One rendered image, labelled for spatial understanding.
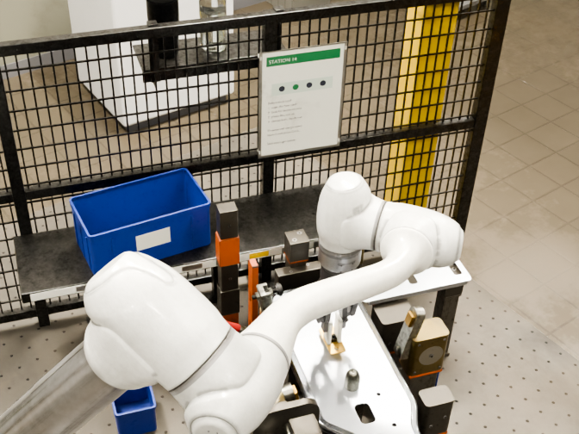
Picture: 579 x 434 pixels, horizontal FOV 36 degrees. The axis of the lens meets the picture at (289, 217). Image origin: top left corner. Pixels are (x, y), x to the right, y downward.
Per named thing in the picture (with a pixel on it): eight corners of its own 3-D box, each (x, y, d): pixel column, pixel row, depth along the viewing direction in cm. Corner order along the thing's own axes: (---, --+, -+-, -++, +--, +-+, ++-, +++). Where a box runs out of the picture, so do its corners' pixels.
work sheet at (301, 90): (339, 145, 238) (347, 41, 219) (258, 158, 233) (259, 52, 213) (337, 141, 240) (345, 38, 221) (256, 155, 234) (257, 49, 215)
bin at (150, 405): (158, 430, 219) (157, 406, 213) (118, 440, 216) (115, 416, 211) (150, 396, 227) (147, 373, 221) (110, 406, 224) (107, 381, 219)
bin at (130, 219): (213, 244, 223) (212, 202, 215) (95, 280, 212) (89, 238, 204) (188, 207, 235) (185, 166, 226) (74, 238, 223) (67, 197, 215)
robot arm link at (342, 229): (308, 249, 180) (370, 265, 177) (311, 188, 170) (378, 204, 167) (324, 218, 188) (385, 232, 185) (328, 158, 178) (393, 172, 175)
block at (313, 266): (318, 350, 241) (324, 267, 222) (275, 359, 238) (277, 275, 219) (314, 342, 243) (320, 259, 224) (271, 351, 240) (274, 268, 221)
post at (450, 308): (449, 356, 241) (465, 276, 223) (432, 359, 240) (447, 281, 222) (441, 343, 245) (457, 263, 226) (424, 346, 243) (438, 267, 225)
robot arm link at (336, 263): (370, 250, 180) (367, 271, 184) (353, 222, 187) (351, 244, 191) (326, 258, 178) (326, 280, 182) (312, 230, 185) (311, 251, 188)
